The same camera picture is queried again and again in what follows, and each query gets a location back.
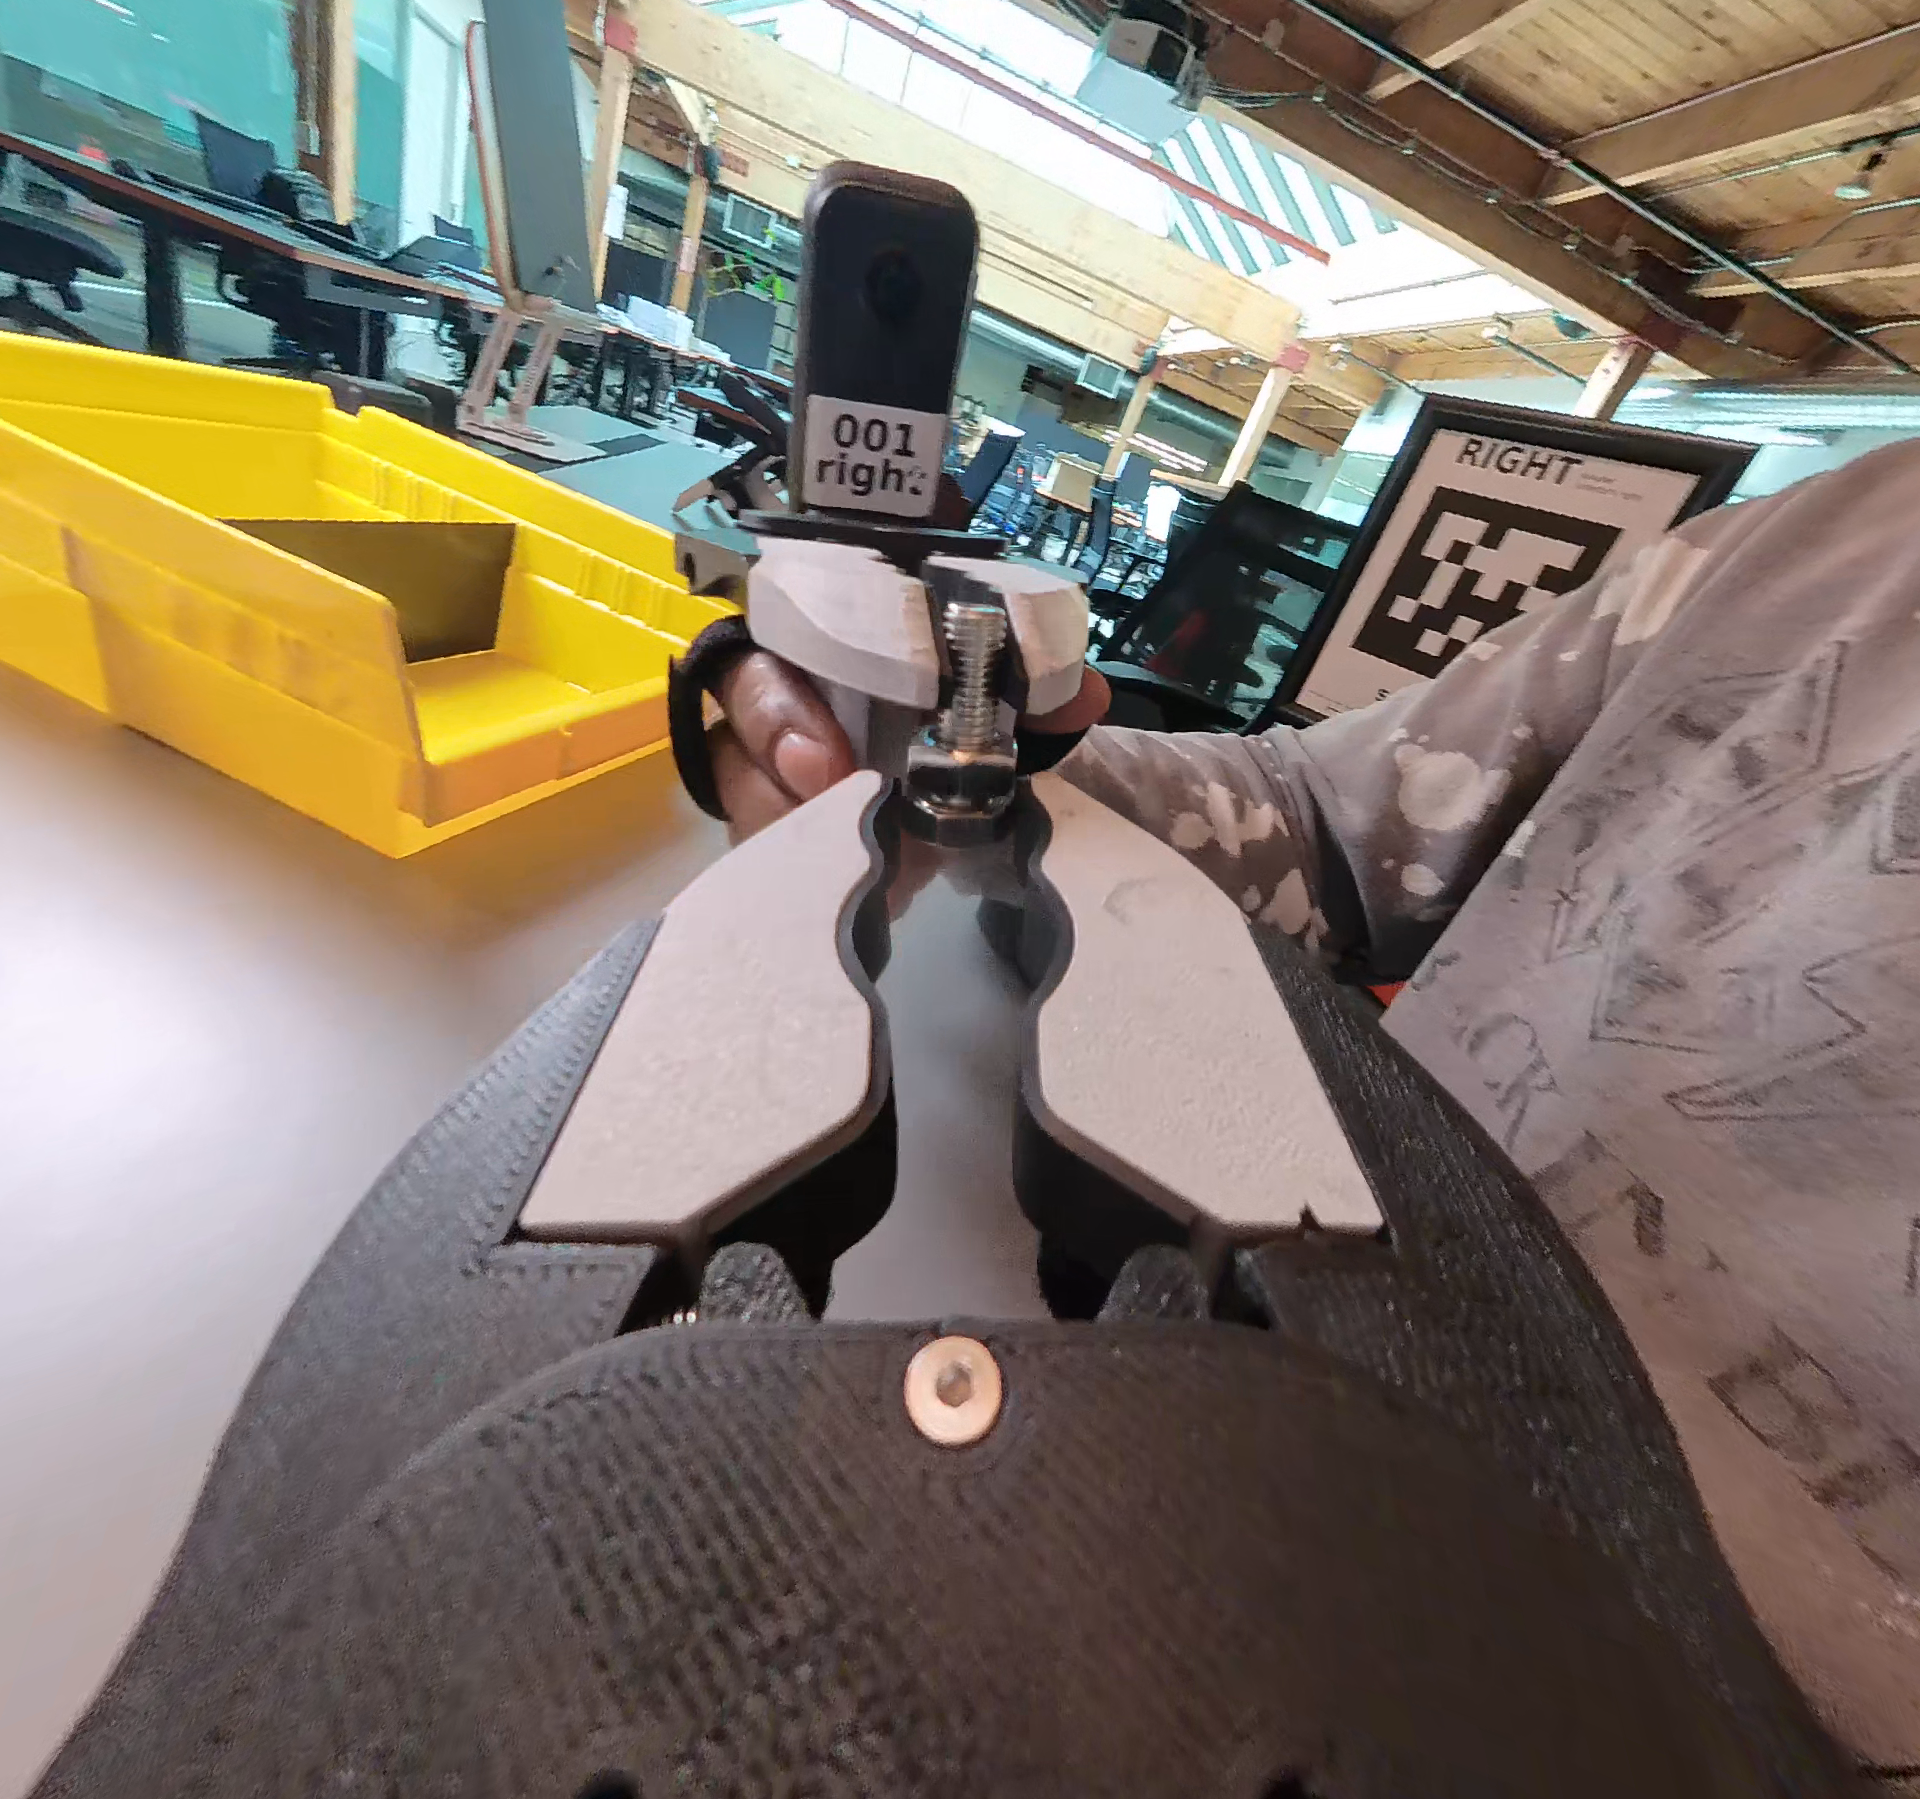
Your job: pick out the person's right forearm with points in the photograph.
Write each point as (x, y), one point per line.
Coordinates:
(1320, 794)

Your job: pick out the grey splattered sweatshirt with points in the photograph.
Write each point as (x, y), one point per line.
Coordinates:
(1725, 1004)

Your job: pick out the black mesh chair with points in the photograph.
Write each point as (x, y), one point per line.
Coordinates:
(1230, 600)

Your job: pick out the silver hex bolt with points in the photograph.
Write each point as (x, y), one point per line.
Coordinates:
(973, 666)

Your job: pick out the black office chair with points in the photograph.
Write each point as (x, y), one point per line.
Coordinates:
(255, 208)
(53, 254)

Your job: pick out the person's right hand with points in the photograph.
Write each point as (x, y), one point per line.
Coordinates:
(773, 742)

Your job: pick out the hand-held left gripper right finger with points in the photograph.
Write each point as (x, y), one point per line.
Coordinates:
(1201, 1064)

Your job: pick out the ceiling projector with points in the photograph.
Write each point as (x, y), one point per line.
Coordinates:
(1148, 66)

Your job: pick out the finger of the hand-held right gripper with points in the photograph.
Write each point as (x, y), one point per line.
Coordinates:
(848, 622)
(1059, 630)

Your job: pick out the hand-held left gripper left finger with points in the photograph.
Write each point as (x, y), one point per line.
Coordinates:
(720, 1064)

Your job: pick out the silver hex nut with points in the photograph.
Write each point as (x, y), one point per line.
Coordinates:
(968, 750)

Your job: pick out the yellow plastic bin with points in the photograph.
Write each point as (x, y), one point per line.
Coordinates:
(225, 720)

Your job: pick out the black light flag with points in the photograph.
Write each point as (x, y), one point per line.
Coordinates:
(524, 74)

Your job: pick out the fiducial marker sign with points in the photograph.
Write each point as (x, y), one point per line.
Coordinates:
(1514, 570)

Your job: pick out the wooden table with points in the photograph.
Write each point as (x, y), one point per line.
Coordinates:
(301, 238)

